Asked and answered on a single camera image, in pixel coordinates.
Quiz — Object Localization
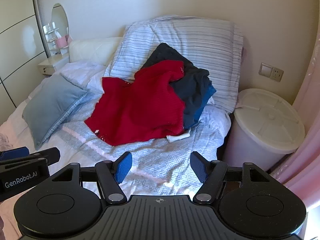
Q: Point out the cream padded headboard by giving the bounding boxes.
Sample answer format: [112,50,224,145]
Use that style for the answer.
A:
[69,37,122,66]

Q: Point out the red knit sweater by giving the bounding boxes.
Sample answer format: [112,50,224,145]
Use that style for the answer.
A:
[85,60,185,146]

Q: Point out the pink curtain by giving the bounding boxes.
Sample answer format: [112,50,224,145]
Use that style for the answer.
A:
[272,35,319,210]

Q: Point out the white bed duvet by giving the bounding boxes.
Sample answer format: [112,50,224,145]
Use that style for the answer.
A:
[1,60,231,195]

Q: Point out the light blue cushion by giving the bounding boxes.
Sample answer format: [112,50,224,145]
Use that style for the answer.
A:
[22,74,93,150]

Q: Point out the striped white pillow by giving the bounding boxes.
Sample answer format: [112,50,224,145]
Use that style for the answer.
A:
[108,15,244,113]

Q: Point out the white lidded bucket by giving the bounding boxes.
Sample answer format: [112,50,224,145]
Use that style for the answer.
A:
[222,88,305,171]

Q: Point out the round vanity mirror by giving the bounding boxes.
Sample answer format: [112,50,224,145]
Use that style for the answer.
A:
[51,3,69,36]

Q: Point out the white rolled sock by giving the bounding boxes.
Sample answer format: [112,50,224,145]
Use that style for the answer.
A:
[166,131,190,143]

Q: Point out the blue garment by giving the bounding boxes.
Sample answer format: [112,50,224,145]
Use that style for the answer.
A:
[184,85,216,129]

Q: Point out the wall socket and switch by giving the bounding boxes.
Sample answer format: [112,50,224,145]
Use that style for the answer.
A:
[259,63,284,82]

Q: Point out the dark navy garment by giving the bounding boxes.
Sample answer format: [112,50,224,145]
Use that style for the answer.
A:
[142,43,212,125]

